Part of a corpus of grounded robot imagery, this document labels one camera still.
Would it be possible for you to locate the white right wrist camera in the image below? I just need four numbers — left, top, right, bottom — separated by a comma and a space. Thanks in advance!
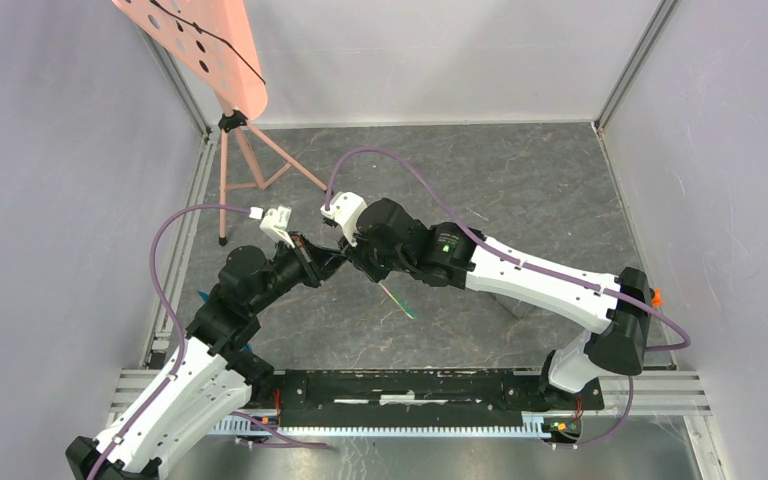
320, 192, 367, 247

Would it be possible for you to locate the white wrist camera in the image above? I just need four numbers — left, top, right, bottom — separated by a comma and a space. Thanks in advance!
320, 192, 367, 247
249, 206, 295, 249

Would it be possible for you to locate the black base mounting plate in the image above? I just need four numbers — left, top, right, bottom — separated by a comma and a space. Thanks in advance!
243, 368, 605, 428

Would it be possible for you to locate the pink music stand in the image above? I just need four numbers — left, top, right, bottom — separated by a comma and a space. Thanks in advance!
110, 0, 332, 248

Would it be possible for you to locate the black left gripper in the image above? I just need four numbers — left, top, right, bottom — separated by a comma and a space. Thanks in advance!
249, 231, 350, 315

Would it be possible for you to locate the iridescent rainbow metal fork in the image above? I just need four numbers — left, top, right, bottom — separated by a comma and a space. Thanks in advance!
378, 282, 417, 319

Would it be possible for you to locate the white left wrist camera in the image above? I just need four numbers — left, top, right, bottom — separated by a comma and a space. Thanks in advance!
249, 206, 295, 249

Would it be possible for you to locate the grey cloth napkin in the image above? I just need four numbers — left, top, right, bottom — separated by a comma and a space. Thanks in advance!
492, 294, 554, 320

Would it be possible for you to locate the orange toy piece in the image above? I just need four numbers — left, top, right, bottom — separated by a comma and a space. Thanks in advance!
651, 288, 663, 309

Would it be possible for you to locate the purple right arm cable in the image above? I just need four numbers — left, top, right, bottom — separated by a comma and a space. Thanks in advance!
324, 146, 693, 452

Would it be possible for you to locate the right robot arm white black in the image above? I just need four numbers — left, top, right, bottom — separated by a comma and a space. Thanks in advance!
321, 192, 657, 408

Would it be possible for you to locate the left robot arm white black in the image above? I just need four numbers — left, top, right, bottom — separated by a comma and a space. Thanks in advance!
66, 233, 346, 479

